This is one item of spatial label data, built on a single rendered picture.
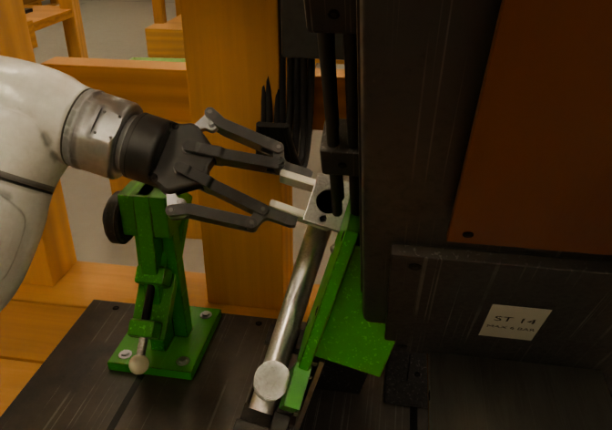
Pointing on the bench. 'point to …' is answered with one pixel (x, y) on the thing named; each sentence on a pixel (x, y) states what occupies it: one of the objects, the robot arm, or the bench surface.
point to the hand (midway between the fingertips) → (305, 200)
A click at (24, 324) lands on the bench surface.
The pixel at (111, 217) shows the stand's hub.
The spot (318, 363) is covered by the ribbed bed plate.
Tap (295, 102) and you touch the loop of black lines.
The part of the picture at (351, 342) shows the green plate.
